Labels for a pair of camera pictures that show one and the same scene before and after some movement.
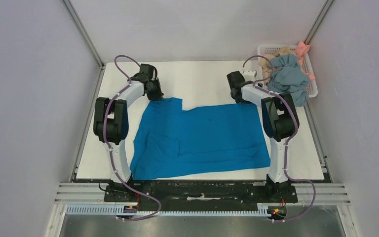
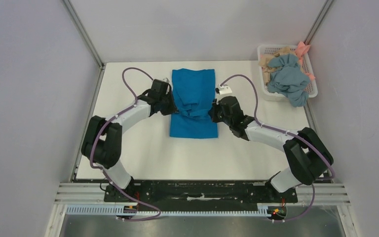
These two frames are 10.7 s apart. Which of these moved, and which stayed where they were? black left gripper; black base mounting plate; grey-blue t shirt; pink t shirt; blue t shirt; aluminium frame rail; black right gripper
Moved: blue t shirt; black left gripper; black right gripper
Stayed: pink t shirt; aluminium frame rail; black base mounting plate; grey-blue t shirt
